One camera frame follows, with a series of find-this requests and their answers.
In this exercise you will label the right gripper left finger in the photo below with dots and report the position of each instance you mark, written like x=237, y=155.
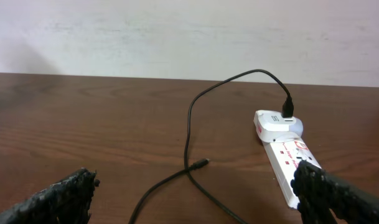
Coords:
x=66, y=201

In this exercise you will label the white power strip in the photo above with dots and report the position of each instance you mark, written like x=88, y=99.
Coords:
x=285, y=158

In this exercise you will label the white USB charger adapter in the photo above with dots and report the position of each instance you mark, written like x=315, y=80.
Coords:
x=271, y=127

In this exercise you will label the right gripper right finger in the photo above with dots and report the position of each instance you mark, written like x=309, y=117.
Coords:
x=323, y=198

